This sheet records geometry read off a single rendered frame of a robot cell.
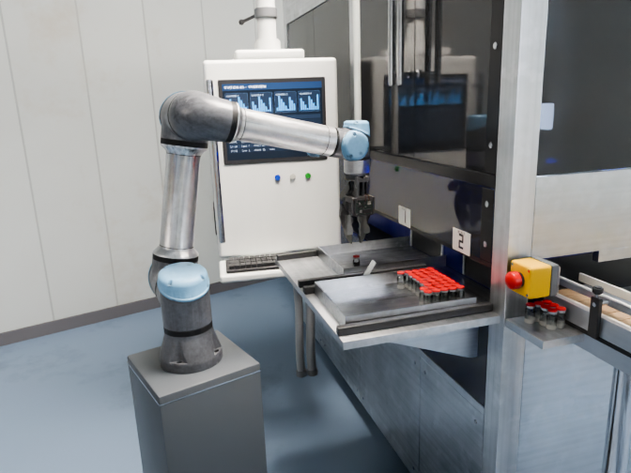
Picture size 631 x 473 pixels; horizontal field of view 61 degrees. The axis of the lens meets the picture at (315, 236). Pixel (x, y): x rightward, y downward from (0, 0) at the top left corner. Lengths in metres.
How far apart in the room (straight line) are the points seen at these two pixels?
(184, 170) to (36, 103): 2.35
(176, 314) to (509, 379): 0.82
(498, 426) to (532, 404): 0.11
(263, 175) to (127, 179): 1.81
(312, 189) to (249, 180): 0.25
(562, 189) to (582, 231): 0.13
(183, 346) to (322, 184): 1.04
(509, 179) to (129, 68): 2.90
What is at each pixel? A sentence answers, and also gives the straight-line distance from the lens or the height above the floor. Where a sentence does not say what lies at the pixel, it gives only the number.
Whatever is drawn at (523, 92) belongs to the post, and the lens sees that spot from 1.26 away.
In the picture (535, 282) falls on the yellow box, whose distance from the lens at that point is 1.24.
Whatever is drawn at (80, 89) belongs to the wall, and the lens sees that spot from 3.67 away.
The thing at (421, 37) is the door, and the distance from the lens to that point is 1.65.
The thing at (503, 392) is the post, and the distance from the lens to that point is 1.45.
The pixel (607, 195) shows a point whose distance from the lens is 1.45.
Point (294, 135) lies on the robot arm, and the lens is 1.29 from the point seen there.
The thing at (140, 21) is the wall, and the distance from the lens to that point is 3.81.
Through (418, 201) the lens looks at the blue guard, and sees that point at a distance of 1.65.
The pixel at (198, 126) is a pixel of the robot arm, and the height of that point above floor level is 1.35.
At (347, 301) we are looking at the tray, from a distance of 1.40.
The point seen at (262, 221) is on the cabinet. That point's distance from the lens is 2.10.
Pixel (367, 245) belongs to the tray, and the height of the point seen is 0.90.
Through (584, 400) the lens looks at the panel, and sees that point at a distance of 1.63.
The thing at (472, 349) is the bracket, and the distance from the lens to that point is 1.47.
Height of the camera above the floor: 1.40
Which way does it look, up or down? 14 degrees down
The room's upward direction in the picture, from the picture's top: 2 degrees counter-clockwise
